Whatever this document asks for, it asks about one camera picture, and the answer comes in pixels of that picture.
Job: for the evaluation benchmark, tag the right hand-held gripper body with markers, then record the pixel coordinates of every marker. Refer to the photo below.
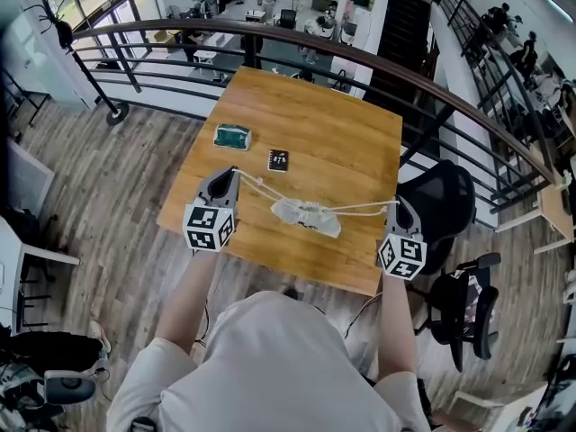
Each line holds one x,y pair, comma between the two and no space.
402,257

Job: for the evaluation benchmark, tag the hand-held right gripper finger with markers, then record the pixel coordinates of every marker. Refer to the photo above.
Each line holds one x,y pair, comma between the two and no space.
417,216
392,216

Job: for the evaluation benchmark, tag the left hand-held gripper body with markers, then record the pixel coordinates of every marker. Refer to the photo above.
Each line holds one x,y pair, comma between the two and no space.
208,227

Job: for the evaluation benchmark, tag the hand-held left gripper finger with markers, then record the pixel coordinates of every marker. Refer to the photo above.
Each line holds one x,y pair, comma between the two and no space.
216,174
234,189

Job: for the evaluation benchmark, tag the person's right forearm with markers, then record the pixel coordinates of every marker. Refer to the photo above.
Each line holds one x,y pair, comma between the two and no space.
398,326

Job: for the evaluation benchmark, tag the person's left forearm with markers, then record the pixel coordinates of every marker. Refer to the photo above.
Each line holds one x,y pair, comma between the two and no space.
186,299

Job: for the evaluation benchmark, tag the black mesh office chair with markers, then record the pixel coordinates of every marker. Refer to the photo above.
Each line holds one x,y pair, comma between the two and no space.
443,209

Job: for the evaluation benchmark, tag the green and white tissue pack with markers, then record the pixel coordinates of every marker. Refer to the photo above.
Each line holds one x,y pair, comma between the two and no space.
231,137

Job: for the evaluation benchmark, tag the small black notebook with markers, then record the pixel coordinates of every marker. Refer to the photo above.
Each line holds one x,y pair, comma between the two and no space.
279,160

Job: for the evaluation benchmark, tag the black office chair with cloth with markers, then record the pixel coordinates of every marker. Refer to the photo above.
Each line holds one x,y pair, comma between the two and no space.
463,313

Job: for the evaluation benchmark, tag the light wooden side desk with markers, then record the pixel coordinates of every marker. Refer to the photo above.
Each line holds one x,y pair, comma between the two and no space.
555,205

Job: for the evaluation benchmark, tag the black stand with round base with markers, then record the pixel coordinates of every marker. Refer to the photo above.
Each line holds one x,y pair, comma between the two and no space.
96,83

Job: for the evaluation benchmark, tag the person's beige shirt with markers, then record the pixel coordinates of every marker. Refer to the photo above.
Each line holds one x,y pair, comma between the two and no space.
270,367

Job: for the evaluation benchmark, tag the curved wood-topped black railing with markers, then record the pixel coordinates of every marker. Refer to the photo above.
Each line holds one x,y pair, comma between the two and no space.
315,45

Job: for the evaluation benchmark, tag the black stair railing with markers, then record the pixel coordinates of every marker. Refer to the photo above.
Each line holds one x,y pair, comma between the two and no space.
486,61

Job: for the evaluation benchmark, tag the white desk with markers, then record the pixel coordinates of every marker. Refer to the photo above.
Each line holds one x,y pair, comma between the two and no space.
11,259

